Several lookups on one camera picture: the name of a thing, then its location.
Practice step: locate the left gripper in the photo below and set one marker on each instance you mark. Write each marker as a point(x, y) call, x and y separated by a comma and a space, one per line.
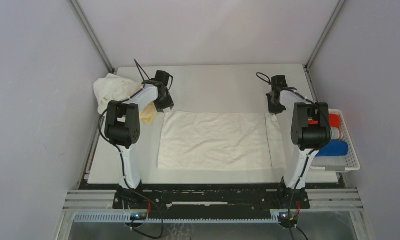
point(169, 103)

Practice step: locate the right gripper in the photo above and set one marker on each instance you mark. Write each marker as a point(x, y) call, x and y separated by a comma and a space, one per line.
point(274, 105)

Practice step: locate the cream towel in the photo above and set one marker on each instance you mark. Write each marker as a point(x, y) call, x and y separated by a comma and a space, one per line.
point(221, 141)

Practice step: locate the blue towel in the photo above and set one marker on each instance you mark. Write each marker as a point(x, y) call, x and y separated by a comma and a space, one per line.
point(335, 148)

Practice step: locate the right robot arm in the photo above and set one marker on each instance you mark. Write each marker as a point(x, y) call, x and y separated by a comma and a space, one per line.
point(305, 128)

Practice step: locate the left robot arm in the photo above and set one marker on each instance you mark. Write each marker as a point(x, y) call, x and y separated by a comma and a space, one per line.
point(120, 126)

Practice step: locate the yellow towel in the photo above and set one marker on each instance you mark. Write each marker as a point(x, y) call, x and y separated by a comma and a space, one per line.
point(148, 114)

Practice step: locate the red rolled towel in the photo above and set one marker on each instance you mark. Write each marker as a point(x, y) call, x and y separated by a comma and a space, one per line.
point(334, 121)

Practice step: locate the white plastic basket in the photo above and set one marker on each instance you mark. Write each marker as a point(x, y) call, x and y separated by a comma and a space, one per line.
point(339, 164)

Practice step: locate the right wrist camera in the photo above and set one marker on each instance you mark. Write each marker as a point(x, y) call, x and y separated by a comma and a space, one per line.
point(279, 83)

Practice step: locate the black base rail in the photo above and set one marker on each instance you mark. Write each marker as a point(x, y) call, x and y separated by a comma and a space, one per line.
point(211, 201)

